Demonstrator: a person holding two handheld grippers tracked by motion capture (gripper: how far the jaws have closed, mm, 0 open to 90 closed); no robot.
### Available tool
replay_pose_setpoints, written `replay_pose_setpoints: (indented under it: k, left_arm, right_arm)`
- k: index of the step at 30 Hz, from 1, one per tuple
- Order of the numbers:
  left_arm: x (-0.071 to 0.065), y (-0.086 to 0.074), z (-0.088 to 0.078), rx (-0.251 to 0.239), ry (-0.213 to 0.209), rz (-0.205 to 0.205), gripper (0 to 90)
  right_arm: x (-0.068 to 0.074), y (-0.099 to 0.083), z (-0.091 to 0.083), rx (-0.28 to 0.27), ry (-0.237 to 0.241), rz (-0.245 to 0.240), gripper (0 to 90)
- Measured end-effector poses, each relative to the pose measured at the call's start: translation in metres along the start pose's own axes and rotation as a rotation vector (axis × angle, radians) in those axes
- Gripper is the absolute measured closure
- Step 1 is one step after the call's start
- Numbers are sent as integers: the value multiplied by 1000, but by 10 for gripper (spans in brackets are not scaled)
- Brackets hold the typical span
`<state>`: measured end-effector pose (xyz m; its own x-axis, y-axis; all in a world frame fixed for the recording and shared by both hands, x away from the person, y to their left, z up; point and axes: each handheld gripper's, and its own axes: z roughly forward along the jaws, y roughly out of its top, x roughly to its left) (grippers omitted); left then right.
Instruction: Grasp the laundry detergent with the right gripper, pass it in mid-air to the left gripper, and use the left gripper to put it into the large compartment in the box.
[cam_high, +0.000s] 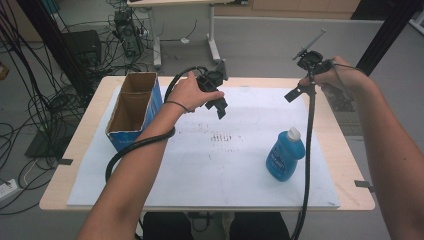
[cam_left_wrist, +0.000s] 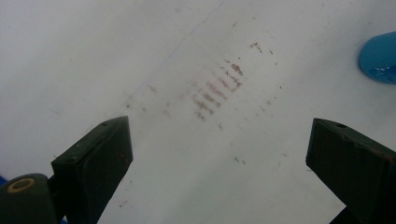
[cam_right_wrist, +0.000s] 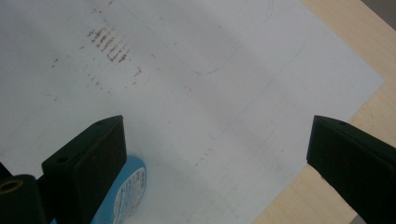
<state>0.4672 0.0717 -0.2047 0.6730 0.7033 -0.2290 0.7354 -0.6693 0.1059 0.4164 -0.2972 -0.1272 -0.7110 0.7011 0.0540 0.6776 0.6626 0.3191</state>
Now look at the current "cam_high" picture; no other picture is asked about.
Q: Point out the person's right leg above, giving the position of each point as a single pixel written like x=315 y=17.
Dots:
x=260 y=226

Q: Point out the person's left hand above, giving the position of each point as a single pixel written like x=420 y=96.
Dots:
x=186 y=93

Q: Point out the blue cardboard box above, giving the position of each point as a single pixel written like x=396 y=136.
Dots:
x=128 y=113

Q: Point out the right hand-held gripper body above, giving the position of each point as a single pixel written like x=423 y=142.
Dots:
x=313 y=63

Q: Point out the blue bottle with white cap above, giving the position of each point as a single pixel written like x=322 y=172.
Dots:
x=283 y=156

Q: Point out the black computer tower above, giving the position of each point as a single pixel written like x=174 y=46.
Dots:
x=128 y=33

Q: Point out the white table mat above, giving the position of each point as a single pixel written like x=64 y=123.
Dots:
x=213 y=173

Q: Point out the black flat floor plate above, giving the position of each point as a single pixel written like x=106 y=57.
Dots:
x=43 y=146

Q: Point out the white desk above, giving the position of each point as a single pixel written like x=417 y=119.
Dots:
x=156 y=40

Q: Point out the person's right hand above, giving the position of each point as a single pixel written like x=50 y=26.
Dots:
x=343 y=78

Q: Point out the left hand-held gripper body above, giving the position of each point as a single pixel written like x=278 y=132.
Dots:
x=208 y=83

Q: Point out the black metal stand post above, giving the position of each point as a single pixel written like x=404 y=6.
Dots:
x=53 y=43
x=390 y=30

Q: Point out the black box on floor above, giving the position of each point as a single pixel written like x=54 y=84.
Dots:
x=83 y=46

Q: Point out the black tape piece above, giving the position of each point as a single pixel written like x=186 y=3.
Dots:
x=65 y=161
x=363 y=184

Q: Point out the person's leg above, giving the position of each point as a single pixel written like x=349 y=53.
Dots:
x=168 y=226
x=260 y=226

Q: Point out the person's left leg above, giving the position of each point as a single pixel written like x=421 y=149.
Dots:
x=168 y=226

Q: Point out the white power strip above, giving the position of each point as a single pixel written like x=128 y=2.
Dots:
x=7 y=190

